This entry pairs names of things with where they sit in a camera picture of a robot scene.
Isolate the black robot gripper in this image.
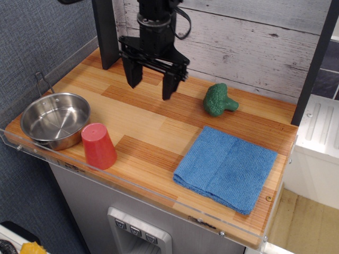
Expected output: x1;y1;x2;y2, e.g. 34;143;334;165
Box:
119;28;190;100

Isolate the red plastic cup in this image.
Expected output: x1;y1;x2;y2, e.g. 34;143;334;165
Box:
81;123;117;170

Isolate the blue rag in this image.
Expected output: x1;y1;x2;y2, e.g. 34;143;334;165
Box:
173;126;278;215

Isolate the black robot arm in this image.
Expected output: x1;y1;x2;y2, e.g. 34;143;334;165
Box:
119;1;191;100

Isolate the yellow object at corner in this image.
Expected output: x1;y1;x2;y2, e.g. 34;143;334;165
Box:
20;242;47;254

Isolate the green toy broccoli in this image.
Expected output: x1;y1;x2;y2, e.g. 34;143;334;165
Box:
203;83;239;117

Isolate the stainless steel pan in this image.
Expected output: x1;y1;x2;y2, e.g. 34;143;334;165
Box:
20;86;91;150

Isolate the grey toy fridge cabinet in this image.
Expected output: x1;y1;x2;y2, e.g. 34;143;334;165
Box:
50;165;245;253

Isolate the clear acrylic table guard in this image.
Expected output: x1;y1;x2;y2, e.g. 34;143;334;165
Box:
1;130;288;251

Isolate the white toy sink unit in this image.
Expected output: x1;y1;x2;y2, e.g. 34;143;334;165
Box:
283;95;338;208

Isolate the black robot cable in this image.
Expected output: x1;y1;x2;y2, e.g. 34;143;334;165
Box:
173;5;192;40

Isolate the dark left support post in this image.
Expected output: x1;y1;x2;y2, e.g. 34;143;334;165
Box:
92;0;120;70

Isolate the dark support post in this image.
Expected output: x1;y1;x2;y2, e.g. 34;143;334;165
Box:
291;0;338;126
92;0;120;70

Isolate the dark right support post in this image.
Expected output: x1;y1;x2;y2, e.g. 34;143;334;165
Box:
291;0;338;126

